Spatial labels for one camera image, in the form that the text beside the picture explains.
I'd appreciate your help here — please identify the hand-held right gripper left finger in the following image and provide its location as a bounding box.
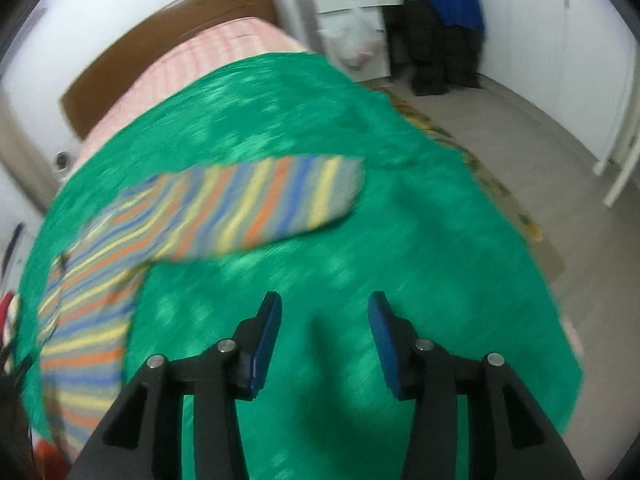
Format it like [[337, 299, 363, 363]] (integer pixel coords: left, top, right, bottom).
[[67, 291, 283, 480]]

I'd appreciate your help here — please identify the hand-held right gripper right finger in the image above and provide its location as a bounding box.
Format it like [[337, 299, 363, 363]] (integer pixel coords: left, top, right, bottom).
[[367, 290, 586, 480]]

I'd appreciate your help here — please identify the striped knit small garment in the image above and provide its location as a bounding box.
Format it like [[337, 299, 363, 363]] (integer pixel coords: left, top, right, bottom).
[[35, 155, 366, 461]]

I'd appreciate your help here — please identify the green fuzzy blanket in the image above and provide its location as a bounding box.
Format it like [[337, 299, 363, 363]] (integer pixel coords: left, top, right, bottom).
[[12, 51, 586, 480]]

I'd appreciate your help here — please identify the black rod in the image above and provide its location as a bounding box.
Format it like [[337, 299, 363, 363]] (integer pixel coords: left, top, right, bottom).
[[2, 222, 25, 281]]

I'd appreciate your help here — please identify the pink striped bed sheet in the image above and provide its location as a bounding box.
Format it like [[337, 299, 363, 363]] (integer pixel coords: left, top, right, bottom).
[[70, 17, 316, 171]]

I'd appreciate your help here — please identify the white plastic bag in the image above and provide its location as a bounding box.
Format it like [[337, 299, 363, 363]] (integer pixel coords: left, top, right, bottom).
[[317, 7, 383, 71]]

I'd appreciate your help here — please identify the white wardrobe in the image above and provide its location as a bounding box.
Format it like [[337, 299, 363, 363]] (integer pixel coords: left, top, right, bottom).
[[465, 0, 640, 176]]

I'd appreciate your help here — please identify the brown wooden headboard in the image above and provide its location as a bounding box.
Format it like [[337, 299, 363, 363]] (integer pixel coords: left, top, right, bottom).
[[60, 0, 281, 141]]

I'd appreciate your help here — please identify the white frame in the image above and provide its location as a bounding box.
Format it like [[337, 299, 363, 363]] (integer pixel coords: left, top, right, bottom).
[[595, 130, 640, 208]]

